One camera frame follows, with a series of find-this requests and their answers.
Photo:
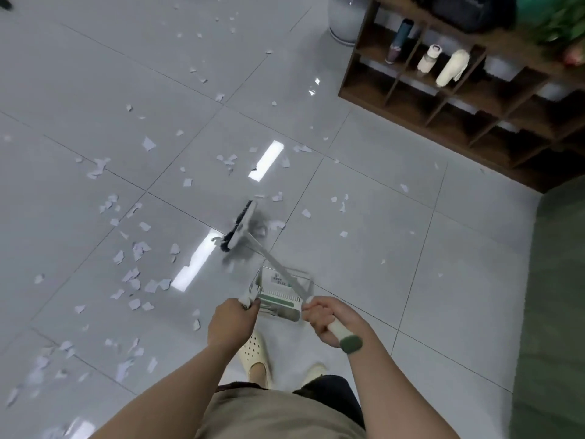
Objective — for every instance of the person's left hand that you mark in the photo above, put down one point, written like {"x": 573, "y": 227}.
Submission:
{"x": 228, "y": 326}

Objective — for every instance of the person's right hand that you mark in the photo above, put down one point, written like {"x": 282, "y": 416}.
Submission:
{"x": 340, "y": 317}

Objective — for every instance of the person's left fingers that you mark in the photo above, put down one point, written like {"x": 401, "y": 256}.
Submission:
{"x": 250, "y": 308}

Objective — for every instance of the person's right fingers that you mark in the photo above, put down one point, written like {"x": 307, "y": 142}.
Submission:
{"x": 317, "y": 317}

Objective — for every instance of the white and green dustpan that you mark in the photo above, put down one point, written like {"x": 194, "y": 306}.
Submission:
{"x": 279, "y": 302}

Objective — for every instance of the white broom with green grip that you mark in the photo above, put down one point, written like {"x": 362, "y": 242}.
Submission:
{"x": 241, "y": 226}

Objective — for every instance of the person's right forearm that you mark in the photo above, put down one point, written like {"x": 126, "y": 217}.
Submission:
{"x": 393, "y": 393}

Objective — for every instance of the person's left forearm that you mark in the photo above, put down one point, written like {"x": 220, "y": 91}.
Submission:
{"x": 173, "y": 393}

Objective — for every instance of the cream left clog shoe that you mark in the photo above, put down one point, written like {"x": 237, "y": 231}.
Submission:
{"x": 253, "y": 354}

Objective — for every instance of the cream clog shoe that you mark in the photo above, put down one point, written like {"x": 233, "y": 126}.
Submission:
{"x": 313, "y": 372}
{"x": 253, "y": 354}

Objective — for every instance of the cream right clog shoe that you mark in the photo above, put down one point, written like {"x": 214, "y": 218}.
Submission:
{"x": 313, "y": 372}

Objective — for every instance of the black shorts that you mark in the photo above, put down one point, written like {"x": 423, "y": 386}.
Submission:
{"x": 333, "y": 394}

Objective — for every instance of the beige shirt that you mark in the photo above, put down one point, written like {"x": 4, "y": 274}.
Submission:
{"x": 274, "y": 416}

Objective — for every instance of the scattered white paper scraps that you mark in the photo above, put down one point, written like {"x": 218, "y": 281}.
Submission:
{"x": 148, "y": 143}

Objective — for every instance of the green carpet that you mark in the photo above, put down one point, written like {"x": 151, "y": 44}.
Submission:
{"x": 548, "y": 315}

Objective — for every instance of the white bottle with lid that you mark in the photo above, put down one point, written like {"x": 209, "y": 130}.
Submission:
{"x": 428, "y": 57}

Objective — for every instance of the cream insulated bottle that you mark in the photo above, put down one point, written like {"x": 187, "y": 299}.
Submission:
{"x": 452, "y": 67}

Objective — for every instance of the dark tumbler bottle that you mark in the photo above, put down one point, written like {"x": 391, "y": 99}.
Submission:
{"x": 400, "y": 40}

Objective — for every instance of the white ceramic vase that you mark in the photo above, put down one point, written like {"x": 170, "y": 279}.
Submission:
{"x": 343, "y": 18}

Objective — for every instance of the brown wooden cubby shelf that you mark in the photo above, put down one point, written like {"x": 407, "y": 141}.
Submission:
{"x": 498, "y": 43}

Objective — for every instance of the black bag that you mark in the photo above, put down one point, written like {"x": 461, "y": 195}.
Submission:
{"x": 461, "y": 9}

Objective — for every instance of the pink flower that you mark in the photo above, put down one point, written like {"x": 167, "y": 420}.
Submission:
{"x": 574, "y": 54}

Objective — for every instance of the green leafy plant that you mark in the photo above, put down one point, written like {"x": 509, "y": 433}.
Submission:
{"x": 560, "y": 20}

